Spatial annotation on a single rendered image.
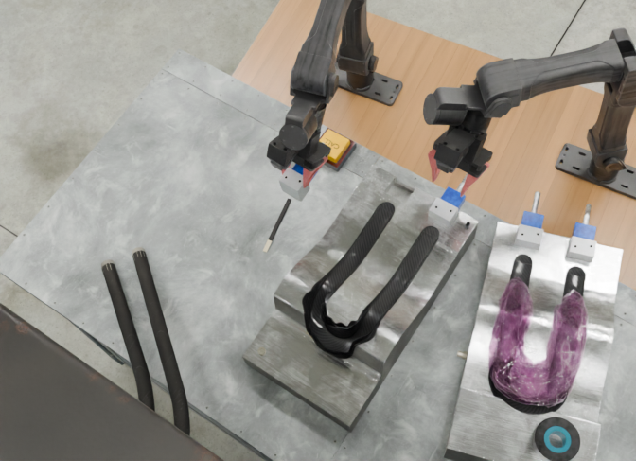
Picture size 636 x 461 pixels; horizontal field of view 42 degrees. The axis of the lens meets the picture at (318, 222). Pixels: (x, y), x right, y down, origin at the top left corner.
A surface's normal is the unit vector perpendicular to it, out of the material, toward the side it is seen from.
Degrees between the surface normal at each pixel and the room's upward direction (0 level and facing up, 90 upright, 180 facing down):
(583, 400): 3
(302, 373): 0
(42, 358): 0
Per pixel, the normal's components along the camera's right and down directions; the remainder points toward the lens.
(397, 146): -0.08, -0.42
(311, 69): -0.16, -0.18
